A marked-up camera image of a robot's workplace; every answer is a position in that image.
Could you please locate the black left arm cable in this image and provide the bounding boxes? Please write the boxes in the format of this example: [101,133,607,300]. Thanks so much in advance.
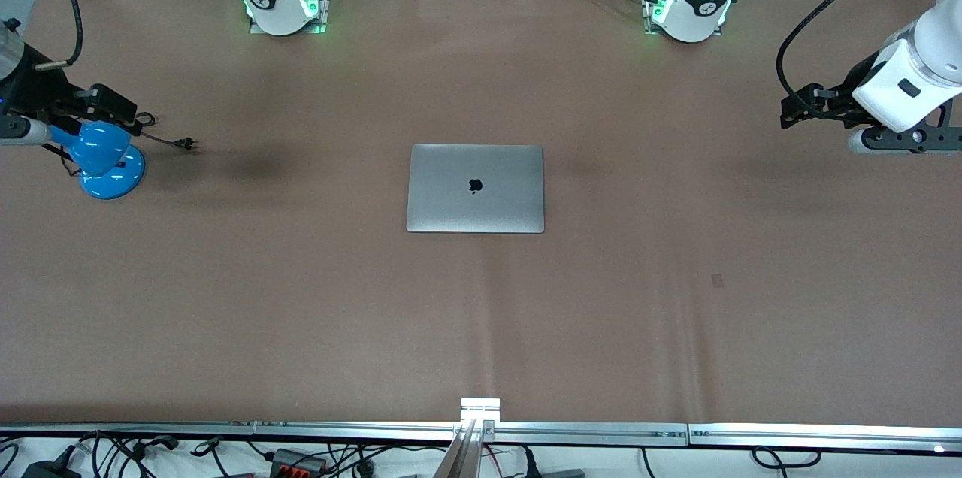
[776,0,927,107]

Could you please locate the black power adapter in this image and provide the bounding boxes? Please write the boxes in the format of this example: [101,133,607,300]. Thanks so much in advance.
[21,458,82,478]

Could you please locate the grey connector block orange levers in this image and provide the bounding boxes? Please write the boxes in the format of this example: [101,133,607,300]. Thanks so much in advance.
[271,448,329,476]

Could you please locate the aluminium edge rail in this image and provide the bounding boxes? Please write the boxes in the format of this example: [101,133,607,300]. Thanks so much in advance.
[254,422,689,443]
[688,424,962,453]
[0,422,256,438]

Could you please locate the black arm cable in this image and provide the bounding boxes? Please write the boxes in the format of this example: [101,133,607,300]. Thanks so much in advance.
[776,0,927,107]
[34,0,83,71]

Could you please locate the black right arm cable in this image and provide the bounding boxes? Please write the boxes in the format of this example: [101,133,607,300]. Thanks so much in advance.
[34,0,83,71]

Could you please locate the silver laptop with apple logo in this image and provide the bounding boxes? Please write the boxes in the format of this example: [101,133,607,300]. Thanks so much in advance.
[406,144,546,234]

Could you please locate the brown table cover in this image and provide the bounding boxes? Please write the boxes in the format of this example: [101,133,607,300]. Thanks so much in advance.
[0,0,962,426]

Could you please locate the blue desk lamp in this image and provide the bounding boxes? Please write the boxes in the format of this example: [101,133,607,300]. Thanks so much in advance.
[49,121,147,201]

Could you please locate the black lamp cable with plug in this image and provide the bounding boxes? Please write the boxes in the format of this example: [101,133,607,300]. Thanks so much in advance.
[120,112,201,153]

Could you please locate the black looped cable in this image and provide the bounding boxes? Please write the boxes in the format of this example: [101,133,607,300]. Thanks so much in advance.
[753,446,822,470]

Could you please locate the aluminium bracket with strut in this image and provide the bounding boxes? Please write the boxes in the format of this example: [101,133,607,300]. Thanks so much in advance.
[434,397,502,478]

